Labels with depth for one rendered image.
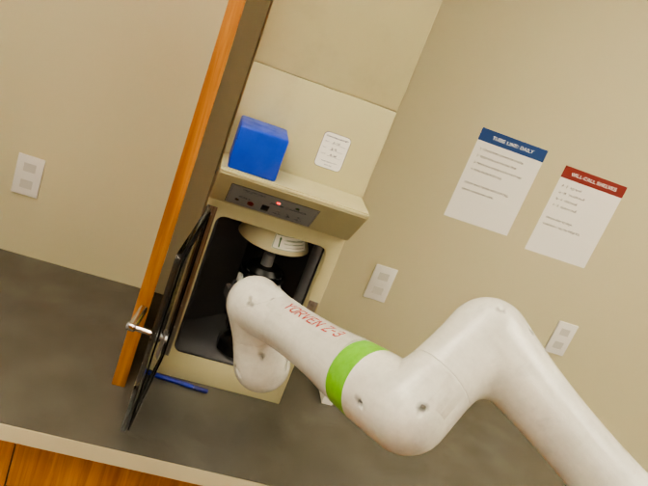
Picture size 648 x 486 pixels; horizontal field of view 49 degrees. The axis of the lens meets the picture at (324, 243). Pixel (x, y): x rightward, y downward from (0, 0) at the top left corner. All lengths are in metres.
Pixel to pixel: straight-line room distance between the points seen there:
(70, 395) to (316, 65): 0.87
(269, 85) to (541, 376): 0.81
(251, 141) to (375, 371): 0.59
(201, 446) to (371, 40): 0.92
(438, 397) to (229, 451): 0.72
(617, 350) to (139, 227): 1.56
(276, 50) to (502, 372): 0.80
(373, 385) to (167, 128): 1.16
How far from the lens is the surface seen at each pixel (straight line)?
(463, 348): 1.01
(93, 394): 1.64
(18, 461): 1.61
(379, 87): 1.51
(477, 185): 2.09
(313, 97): 1.50
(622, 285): 2.40
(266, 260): 1.66
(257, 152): 1.41
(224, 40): 1.39
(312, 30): 1.48
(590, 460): 1.09
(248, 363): 1.34
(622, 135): 2.21
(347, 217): 1.47
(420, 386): 0.98
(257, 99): 1.50
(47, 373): 1.68
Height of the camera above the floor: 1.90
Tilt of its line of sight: 19 degrees down
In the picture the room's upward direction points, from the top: 22 degrees clockwise
